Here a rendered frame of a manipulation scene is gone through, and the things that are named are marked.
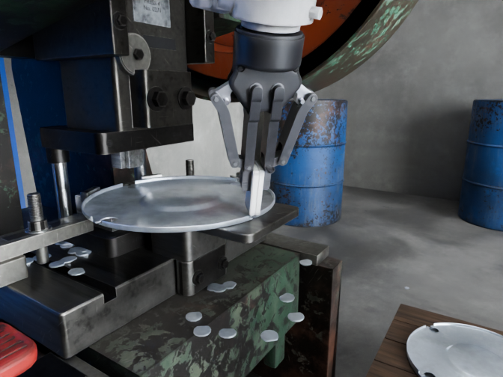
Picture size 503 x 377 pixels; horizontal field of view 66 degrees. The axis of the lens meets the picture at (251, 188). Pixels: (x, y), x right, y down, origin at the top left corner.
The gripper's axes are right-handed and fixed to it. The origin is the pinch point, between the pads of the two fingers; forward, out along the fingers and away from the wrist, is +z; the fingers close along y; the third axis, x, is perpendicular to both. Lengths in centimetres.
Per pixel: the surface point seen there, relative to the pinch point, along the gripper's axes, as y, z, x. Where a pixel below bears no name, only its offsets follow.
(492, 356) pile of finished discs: 58, 46, -4
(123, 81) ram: -16.4, -10.1, 13.4
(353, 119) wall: 175, 110, 277
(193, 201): -7.6, 5.2, 5.2
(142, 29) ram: -13.4, -16.0, 18.4
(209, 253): -5.4, 13.1, 2.5
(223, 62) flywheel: 3.8, -3.4, 48.8
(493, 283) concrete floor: 149, 108, 63
